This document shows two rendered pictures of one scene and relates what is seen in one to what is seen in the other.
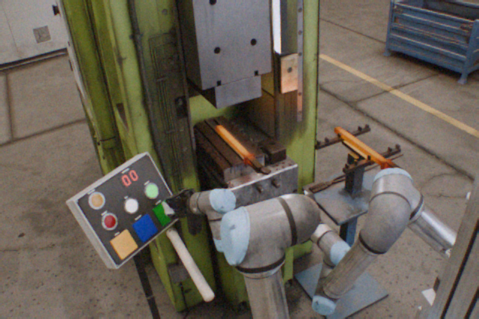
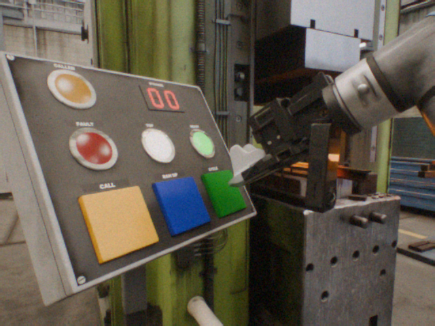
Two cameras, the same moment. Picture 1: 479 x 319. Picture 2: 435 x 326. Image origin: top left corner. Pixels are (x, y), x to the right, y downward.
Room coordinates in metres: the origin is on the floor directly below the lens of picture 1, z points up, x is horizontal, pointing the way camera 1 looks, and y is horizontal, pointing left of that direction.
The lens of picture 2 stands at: (0.69, 0.32, 1.11)
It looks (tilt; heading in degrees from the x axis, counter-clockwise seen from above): 7 degrees down; 357
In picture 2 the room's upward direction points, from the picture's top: straight up
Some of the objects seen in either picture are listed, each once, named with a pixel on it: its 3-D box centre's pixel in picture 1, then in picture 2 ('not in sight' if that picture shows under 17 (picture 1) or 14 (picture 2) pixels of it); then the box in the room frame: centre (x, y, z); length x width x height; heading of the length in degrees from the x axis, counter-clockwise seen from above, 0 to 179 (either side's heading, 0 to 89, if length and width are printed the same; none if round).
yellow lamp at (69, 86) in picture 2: (96, 200); (73, 89); (1.09, 0.49, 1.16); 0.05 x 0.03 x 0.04; 115
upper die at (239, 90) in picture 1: (216, 74); (282, 67); (1.69, 0.07, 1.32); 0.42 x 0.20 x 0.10; 25
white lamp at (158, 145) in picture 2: (131, 205); (158, 145); (1.14, 0.39, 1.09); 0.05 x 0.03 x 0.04; 115
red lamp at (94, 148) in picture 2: (109, 221); (94, 148); (1.06, 0.45, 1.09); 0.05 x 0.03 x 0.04; 115
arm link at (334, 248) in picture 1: (335, 249); not in sight; (0.96, -0.30, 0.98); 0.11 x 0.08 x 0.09; 25
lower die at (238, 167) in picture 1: (223, 144); (279, 175); (1.69, 0.07, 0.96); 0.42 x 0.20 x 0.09; 25
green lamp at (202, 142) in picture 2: (151, 191); (202, 143); (1.21, 0.32, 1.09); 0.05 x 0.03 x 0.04; 115
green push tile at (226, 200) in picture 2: (164, 213); (223, 193); (1.18, 0.29, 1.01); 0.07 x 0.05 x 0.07; 140
